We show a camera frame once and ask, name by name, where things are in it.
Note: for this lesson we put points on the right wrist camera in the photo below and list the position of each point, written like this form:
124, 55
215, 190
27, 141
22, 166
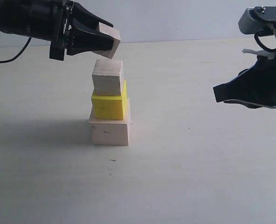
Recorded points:
257, 19

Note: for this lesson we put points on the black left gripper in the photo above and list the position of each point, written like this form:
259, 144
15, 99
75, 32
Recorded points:
47, 20

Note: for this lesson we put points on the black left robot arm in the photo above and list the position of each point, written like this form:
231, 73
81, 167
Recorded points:
67, 25

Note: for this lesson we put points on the medium wooden cube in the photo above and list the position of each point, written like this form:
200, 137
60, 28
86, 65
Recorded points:
108, 77

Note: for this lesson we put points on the small wooden cube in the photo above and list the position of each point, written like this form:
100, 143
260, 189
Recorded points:
113, 40

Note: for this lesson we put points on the yellow foam cube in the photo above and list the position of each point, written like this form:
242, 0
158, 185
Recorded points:
110, 107

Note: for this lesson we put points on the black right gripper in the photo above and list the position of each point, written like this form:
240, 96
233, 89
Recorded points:
254, 87

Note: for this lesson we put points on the large wooden cube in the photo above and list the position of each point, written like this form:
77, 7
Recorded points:
110, 132

